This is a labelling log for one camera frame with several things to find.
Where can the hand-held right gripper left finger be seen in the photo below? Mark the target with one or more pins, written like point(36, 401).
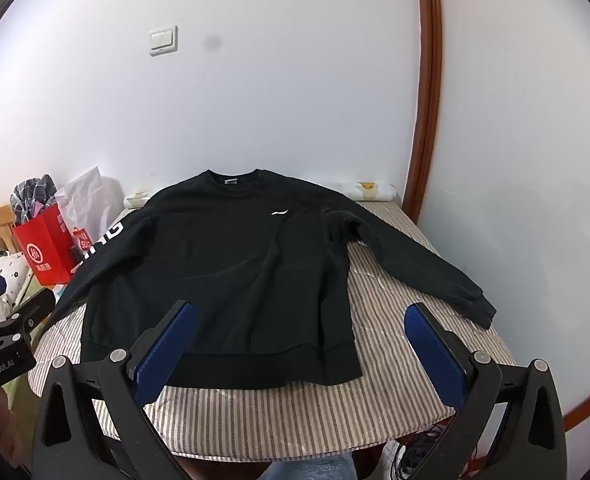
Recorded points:
point(167, 345)

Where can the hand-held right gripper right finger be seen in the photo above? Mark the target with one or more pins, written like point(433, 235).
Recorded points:
point(432, 347)

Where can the black sweatshirt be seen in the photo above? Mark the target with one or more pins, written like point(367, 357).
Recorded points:
point(215, 270)

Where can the white floral cloth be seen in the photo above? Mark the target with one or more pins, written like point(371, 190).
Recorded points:
point(10, 267)

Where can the striped mattress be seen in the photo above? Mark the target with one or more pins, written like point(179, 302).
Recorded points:
point(375, 360)

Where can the small red paper bag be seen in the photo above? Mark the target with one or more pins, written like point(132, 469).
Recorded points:
point(81, 244)

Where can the plaid cloth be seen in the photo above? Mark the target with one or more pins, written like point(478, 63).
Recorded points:
point(30, 195)

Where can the white plastic bag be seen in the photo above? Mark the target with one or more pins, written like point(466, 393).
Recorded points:
point(92, 200)

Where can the white shoe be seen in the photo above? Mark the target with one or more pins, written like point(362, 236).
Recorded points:
point(392, 460)

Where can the white duck print roll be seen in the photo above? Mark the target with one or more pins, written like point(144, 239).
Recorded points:
point(375, 191)

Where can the person's jeans leg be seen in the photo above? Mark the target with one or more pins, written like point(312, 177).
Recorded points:
point(307, 467)

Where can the brown wooden door frame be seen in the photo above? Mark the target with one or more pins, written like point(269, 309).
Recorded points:
point(427, 85)

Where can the white light switch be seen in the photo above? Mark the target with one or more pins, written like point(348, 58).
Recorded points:
point(163, 40)

